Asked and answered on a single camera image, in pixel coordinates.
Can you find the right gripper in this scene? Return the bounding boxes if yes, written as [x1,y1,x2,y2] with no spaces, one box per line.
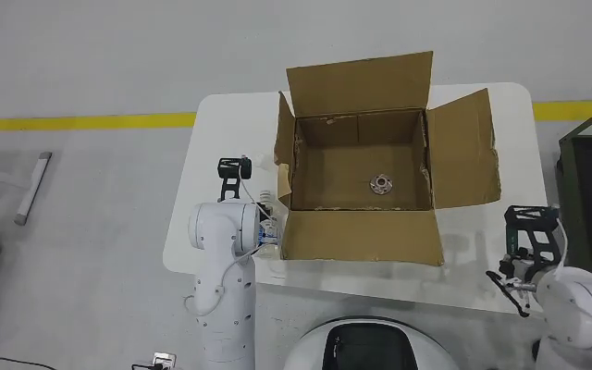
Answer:
[485,253,540,319]

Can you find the small clear spray bottle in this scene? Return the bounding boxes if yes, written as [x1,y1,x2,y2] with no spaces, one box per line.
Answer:
[256,189,283,259]

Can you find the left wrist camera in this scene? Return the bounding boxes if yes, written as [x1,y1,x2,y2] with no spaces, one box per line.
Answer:
[216,156,253,203]

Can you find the robot body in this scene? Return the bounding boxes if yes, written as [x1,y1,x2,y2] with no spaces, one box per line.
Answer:
[282,315,462,370]

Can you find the thin white cable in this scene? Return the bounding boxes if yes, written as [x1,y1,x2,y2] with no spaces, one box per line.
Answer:
[238,156,276,224]
[183,243,270,319]

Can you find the power strip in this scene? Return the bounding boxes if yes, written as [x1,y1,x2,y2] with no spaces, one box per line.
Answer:
[130,351,179,370]

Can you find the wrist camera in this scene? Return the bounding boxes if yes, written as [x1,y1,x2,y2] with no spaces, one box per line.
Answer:
[503,204,568,280]
[216,156,253,203]

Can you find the metal flange ring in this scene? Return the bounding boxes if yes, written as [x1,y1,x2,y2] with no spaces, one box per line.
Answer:
[369,173,395,196]

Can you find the dark green cabinet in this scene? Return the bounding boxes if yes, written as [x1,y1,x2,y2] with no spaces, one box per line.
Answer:
[554,117,592,273]

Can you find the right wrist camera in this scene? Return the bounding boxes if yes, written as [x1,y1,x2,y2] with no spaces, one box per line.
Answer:
[503,204,568,280]

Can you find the black cable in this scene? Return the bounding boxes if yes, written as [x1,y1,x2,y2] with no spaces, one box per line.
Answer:
[0,356,57,370]

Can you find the grey white tube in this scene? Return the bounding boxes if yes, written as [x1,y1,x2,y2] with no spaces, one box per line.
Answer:
[13,151,54,228]

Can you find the large brown cardboard carton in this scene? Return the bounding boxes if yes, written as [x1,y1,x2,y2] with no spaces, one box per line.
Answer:
[273,50,503,267]

